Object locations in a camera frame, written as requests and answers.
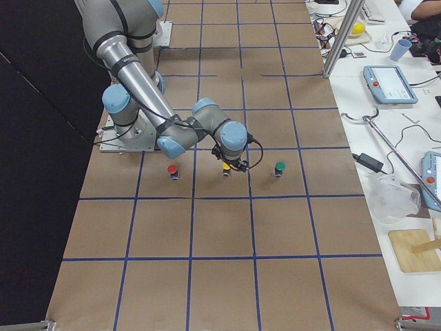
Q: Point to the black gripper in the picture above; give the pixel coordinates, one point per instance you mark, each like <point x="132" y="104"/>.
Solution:
<point x="230" y="161"/>

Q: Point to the yellow push button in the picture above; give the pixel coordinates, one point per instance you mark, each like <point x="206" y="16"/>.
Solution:
<point x="226" y="170"/>

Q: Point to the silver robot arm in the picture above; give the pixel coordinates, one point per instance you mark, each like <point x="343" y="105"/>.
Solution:
<point x="120" y="33"/>

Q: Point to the red push button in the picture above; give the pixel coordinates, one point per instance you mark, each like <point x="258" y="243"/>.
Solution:
<point x="173" y="172"/>

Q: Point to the metal cane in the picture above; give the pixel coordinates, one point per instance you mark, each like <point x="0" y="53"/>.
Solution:
<point x="369" y="119"/>

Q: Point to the black power adapter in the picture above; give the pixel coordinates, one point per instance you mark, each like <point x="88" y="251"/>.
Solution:
<point x="368" y="162"/>

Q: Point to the clear plastic bag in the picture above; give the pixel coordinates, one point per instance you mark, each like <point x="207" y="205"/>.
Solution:
<point x="390" y="199"/>

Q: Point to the far teach pendant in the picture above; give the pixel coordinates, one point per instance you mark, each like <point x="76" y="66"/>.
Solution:
<point x="388" y="85"/>

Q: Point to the teach pendant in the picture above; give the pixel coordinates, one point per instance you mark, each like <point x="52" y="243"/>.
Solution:
<point x="431" y="176"/>
<point x="388" y="85"/>

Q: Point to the beige tray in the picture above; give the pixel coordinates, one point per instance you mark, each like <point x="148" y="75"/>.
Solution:
<point x="352" y="39"/>

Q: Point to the yellow lemon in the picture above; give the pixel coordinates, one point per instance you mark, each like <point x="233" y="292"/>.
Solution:
<point x="357" y="30"/>

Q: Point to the wooden cutting board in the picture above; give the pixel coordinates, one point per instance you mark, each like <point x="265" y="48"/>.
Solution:
<point x="415" y="251"/>

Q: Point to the near teach pendant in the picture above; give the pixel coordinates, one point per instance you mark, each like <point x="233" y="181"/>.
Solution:
<point x="431" y="176"/>

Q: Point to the light blue plastic cup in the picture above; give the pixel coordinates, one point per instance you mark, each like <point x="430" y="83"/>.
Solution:
<point x="400" y="49"/>

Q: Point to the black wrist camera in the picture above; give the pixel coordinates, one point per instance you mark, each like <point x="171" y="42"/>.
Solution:
<point x="243" y="165"/>

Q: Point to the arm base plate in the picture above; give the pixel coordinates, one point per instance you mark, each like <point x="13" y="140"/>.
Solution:
<point x="140" y="138"/>
<point x="162" y="35"/>

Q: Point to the aluminium frame post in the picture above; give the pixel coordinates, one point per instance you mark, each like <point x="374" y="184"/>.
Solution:
<point x="343" y="32"/>

